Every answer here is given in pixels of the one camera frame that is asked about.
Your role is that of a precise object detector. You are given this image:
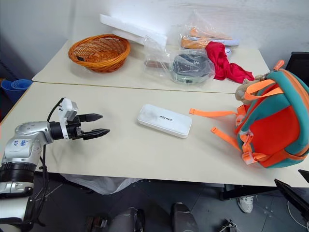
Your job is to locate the black table frame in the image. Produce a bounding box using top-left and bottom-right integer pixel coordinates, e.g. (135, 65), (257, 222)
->
(218, 183), (279, 202)

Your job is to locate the clear bag with orange item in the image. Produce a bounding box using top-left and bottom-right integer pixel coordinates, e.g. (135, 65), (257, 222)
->
(178, 9), (240, 50)

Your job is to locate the orange wicker basket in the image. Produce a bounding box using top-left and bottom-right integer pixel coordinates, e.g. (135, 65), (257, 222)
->
(68, 33), (132, 73)

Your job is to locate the clear bag with grey disc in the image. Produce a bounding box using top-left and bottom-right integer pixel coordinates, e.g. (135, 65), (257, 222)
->
(168, 49), (216, 86)

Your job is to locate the orange and teal backpack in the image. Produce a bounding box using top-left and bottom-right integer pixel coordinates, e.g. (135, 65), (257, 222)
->
(189, 59), (309, 169)

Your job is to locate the white sneaker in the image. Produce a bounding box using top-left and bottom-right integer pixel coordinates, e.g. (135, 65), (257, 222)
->
(237, 195), (255, 214)

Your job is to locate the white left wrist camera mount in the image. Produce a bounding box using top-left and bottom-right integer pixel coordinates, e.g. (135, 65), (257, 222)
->
(57, 97), (79, 141)

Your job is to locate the blue bucket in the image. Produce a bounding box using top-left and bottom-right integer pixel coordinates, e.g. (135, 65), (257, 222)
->
(0, 79), (33, 102)

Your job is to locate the red cloth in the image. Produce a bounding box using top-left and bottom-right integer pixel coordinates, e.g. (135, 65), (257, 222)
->
(205, 41), (255, 82)

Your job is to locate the white rectangular case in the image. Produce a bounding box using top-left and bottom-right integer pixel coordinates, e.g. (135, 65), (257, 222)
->
(137, 104), (193, 139)

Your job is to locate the dark rounded shape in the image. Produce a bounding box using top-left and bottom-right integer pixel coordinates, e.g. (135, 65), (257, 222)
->
(170, 202), (199, 232)
(110, 207), (146, 232)

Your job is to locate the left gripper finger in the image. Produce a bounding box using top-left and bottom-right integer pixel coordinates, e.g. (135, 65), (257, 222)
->
(82, 129), (111, 141)
(81, 113), (104, 123)

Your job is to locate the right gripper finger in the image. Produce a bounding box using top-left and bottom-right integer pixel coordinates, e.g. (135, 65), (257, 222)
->
(274, 178), (309, 219)
(298, 169), (309, 183)

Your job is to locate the white floor cable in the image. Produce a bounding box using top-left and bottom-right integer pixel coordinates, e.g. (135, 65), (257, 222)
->
(286, 200), (309, 223)

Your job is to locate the crumpled clear plastic bag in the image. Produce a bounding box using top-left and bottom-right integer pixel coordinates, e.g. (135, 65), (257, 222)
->
(143, 35), (175, 76)

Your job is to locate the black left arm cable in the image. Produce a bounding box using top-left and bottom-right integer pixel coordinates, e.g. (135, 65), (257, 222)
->
(28, 97), (67, 227)

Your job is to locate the white plastic sack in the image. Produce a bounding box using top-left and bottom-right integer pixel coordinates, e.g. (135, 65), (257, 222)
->
(59, 173), (143, 195)

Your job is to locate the black chair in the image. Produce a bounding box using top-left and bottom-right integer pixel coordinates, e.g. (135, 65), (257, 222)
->
(288, 51), (309, 73)

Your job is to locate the white foam board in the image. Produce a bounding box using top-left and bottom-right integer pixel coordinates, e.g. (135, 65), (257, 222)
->
(99, 14), (168, 47)

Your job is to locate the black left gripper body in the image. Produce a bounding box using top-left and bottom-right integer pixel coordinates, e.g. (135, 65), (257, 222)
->
(65, 115), (85, 141)

